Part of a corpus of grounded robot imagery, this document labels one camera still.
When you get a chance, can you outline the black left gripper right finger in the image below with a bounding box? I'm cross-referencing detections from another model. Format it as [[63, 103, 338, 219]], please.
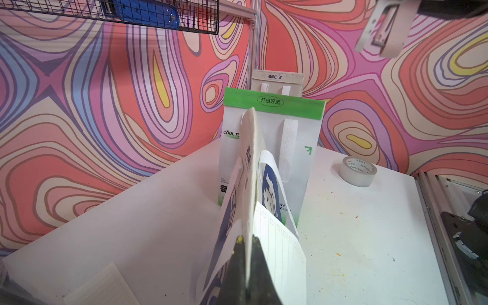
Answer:
[[247, 236, 282, 305]]

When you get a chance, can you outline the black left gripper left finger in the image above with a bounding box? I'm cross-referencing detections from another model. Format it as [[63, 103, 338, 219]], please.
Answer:
[[217, 236, 247, 305]]

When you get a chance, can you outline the blue white paper bag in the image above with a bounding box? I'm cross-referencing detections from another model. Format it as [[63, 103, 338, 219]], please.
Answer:
[[196, 109, 299, 304]]

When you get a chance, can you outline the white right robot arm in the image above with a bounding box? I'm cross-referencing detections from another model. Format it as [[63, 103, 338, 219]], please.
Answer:
[[454, 190, 487, 269]]

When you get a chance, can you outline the white tape roll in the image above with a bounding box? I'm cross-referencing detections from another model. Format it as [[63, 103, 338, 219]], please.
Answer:
[[339, 156, 377, 188]]

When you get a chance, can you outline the green white paper bag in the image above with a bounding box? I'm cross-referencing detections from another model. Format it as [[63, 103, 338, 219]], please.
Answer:
[[218, 88, 326, 222]]

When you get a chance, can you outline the dark blue paper bag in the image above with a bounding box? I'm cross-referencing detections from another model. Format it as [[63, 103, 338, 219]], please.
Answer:
[[250, 69, 304, 97]]

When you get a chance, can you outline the blue stapler in basket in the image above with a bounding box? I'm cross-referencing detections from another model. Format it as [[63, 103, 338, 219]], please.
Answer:
[[113, 0, 180, 29]]

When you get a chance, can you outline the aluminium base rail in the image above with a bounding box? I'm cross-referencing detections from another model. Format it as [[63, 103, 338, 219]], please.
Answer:
[[415, 171, 487, 304]]

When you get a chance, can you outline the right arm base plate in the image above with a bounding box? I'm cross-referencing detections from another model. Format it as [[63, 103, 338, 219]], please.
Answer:
[[441, 212, 487, 297]]

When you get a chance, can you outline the black wire basket back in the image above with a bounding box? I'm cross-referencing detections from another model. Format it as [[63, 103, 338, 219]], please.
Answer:
[[1, 0, 220, 35]]

